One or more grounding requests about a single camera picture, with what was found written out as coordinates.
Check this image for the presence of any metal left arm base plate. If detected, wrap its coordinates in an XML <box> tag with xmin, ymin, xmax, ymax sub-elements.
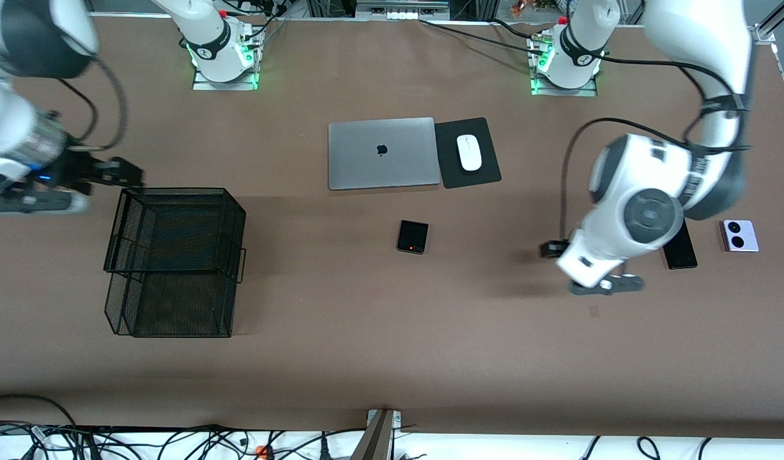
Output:
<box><xmin>531</xmin><ymin>75</ymin><xmax>598</xmax><ymax>98</ymax></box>

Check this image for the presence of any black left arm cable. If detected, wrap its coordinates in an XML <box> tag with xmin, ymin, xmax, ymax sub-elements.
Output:
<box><xmin>560</xmin><ymin>54</ymin><xmax>750</xmax><ymax>242</ymax></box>

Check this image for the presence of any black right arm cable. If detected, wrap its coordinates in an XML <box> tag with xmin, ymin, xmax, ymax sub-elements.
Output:
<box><xmin>58</xmin><ymin>56</ymin><xmax>129</xmax><ymax>153</ymax></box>

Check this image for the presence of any lavender flip phone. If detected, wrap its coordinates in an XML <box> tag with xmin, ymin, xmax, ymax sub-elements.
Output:
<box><xmin>721</xmin><ymin>219</ymin><xmax>760</xmax><ymax>252</ymax></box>

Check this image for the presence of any long black smartphone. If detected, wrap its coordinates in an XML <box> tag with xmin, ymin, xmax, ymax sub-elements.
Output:
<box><xmin>662</xmin><ymin>219</ymin><xmax>698</xmax><ymax>270</ymax></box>

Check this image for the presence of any white power strip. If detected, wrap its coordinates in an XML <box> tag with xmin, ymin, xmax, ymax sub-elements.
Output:
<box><xmin>357</xmin><ymin>0</ymin><xmax>451</xmax><ymax>20</ymax></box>

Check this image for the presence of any black mesh two-tier tray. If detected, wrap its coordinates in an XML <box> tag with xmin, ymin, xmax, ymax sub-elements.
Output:
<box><xmin>103</xmin><ymin>187</ymin><xmax>247</xmax><ymax>339</ymax></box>

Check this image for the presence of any grey metal camera pole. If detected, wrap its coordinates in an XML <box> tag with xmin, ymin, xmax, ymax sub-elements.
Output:
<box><xmin>350</xmin><ymin>409</ymin><xmax>402</xmax><ymax>460</ymax></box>

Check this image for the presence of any black mouse pad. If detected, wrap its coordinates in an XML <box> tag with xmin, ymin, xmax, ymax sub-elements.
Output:
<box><xmin>434</xmin><ymin>117</ymin><xmax>502</xmax><ymax>190</ymax></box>

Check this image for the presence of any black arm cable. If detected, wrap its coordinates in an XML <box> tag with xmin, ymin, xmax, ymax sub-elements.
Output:
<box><xmin>58</xmin><ymin>56</ymin><xmax>129</xmax><ymax>153</ymax></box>
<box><xmin>560</xmin><ymin>54</ymin><xmax>750</xmax><ymax>242</ymax></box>

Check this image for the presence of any small black flip phone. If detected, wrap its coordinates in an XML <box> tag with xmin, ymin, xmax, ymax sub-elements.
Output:
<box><xmin>396</xmin><ymin>220</ymin><xmax>429</xmax><ymax>255</ymax></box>

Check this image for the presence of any silver closed laptop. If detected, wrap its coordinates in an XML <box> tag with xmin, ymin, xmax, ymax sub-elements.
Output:
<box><xmin>328</xmin><ymin>117</ymin><xmax>442</xmax><ymax>191</ymax></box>

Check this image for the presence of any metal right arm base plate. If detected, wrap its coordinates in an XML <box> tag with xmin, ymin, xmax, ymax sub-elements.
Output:
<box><xmin>192</xmin><ymin>67</ymin><xmax>259</xmax><ymax>91</ymax></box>

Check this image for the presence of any black looped floor cable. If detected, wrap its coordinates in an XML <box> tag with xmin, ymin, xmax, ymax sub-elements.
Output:
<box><xmin>0</xmin><ymin>394</ymin><xmax>82</xmax><ymax>460</ymax></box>

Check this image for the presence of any white computer mouse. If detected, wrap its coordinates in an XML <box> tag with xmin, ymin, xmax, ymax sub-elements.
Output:
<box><xmin>456</xmin><ymin>134</ymin><xmax>483</xmax><ymax>172</ymax></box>

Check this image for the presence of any black cable on table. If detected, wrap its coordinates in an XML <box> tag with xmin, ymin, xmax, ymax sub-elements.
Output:
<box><xmin>419</xmin><ymin>19</ymin><xmax>546</xmax><ymax>55</ymax></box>

